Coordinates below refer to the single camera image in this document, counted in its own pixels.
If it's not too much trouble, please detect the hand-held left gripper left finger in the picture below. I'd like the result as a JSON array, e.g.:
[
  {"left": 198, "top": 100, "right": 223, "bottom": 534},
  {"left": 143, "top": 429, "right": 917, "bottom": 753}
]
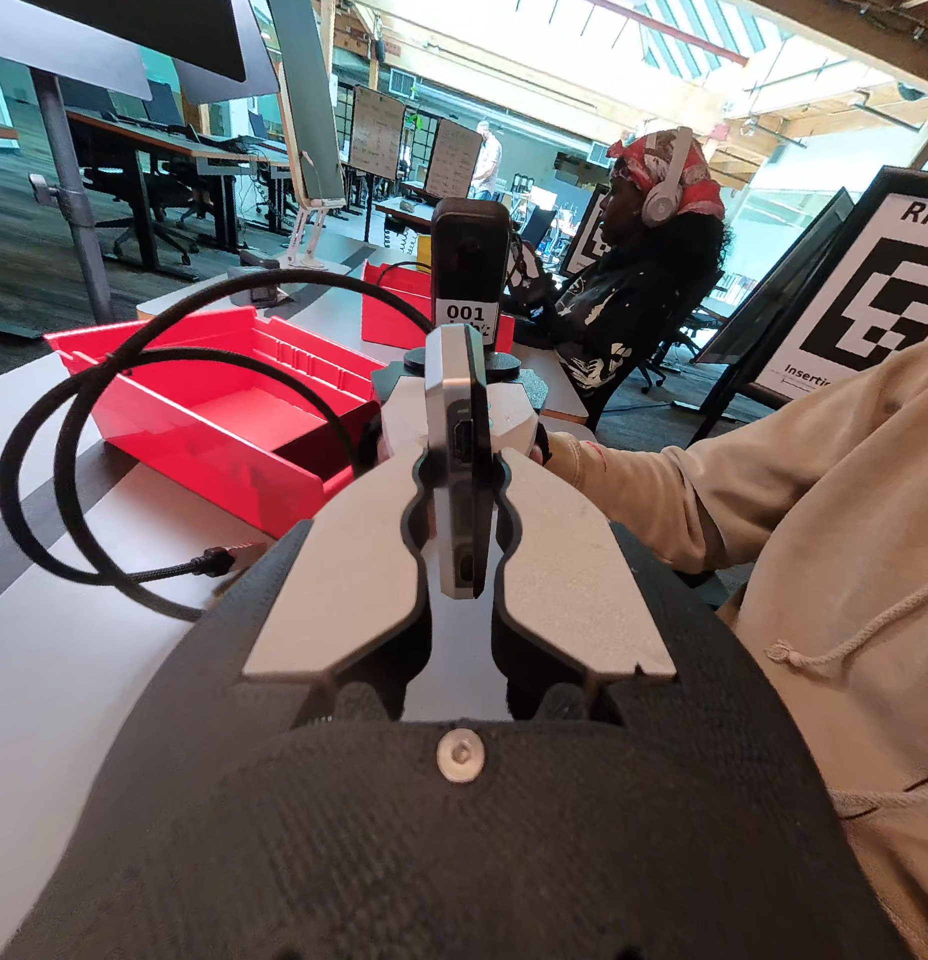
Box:
[{"left": 241, "top": 447, "right": 431, "bottom": 702}]

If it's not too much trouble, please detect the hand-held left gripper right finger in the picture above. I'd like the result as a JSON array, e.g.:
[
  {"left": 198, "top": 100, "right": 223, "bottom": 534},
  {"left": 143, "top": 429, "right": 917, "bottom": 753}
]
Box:
[{"left": 494, "top": 447, "right": 676, "bottom": 702}]

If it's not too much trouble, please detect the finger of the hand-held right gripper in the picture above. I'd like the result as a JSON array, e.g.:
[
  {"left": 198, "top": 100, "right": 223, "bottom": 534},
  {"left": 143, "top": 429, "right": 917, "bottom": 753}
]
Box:
[
  {"left": 379, "top": 375, "right": 433, "bottom": 472},
  {"left": 485, "top": 382, "right": 543, "bottom": 455}
]

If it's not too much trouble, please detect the grey usb hub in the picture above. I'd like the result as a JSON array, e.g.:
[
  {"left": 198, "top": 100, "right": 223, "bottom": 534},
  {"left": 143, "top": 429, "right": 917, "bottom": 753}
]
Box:
[{"left": 424, "top": 324, "right": 496, "bottom": 601}]

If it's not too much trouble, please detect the black braided hub cable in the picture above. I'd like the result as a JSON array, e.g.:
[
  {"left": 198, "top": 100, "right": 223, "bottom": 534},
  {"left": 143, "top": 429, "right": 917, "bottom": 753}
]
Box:
[{"left": 0, "top": 267, "right": 435, "bottom": 624}]

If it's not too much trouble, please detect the person's right forearm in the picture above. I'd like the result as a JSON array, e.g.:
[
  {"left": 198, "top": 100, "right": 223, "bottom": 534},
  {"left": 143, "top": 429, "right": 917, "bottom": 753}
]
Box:
[{"left": 542, "top": 431, "right": 735, "bottom": 579}]

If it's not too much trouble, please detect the red plastic bin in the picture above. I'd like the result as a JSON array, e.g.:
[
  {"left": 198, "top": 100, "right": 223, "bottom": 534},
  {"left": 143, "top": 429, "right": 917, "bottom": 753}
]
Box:
[
  {"left": 361, "top": 260, "right": 516, "bottom": 354},
  {"left": 45, "top": 306, "right": 386, "bottom": 540}
]

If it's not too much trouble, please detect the printed sheet board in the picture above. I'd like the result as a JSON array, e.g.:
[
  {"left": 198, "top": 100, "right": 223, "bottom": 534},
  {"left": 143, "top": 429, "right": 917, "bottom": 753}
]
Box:
[
  {"left": 349, "top": 84, "right": 407, "bottom": 181},
  {"left": 424, "top": 117, "right": 485, "bottom": 200}
]

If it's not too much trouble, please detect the black framed marker poster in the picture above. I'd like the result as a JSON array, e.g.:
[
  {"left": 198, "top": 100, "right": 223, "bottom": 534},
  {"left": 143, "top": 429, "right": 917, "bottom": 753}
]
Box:
[
  {"left": 752, "top": 166, "right": 928, "bottom": 410},
  {"left": 560, "top": 183, "right": 613, "bottom": 279}
]

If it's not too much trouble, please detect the white folding tablet stand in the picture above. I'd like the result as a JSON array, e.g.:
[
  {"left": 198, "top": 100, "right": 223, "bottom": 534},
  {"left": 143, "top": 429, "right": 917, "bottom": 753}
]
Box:
[{"left": 284, "top": 196, "right": 339, "bottom": 273}]

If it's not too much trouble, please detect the white over-ear headphones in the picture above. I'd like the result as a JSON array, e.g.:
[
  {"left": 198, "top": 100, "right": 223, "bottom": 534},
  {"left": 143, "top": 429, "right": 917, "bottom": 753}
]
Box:
[{"left": 641, "top": 126, "right": 696, "bottom": 228}]

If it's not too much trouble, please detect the black board with wooden rim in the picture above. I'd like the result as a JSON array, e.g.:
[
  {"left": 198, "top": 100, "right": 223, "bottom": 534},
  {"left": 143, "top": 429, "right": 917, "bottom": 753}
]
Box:
[{"left": 267, "top": 0, "right": 350, "bottom": 215}]

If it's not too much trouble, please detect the red patterned bandana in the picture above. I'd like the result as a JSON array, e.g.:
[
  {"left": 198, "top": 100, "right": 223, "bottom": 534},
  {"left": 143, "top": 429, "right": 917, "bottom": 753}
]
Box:
[{"left": 608, "top": 131, "right": 726, "bottom": 221}]

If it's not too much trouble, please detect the operator in beige hoodie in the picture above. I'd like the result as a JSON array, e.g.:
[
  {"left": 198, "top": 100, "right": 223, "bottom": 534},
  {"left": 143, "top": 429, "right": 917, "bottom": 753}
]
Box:
[{"left": 689, "top": 333, "right": 928, "bottom": 960}]

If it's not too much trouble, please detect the black leaning panel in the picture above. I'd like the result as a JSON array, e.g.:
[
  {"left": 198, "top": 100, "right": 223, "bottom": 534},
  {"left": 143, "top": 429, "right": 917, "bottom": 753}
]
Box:
[{"left": 692, "top": 187, "right": 856, "bottom": 369}]

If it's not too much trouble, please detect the brown office desk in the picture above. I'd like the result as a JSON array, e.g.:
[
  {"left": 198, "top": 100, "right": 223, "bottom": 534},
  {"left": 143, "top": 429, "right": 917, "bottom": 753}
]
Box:
[{"left": 66, "top": 108, "right": 255, "bottom": 282}]

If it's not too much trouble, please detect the large dark monitor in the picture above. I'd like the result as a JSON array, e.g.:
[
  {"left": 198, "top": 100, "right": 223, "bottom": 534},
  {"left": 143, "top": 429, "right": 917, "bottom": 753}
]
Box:
[{"left": 0, "top": 0, "right": 281, "bottom": 106}]

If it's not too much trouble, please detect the grey metal pole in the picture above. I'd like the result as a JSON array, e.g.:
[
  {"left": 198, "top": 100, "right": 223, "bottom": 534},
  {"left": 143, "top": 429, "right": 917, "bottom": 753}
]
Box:
[{"left": 29, "top": 69, "right": 118, "bottom": 325}]

